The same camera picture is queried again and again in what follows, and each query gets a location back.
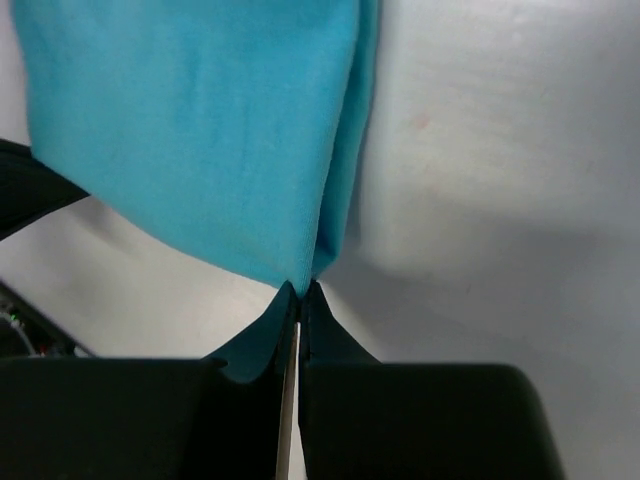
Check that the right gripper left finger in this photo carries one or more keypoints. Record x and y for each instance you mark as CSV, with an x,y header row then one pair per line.
x,y
226,415

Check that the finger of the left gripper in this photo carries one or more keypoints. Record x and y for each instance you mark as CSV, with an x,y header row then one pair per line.
x,y
29,190

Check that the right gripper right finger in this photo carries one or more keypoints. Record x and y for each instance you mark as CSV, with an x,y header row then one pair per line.
x,y
360,418

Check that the blue t-shirt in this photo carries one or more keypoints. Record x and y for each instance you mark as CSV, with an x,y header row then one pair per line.
x,y
229,130

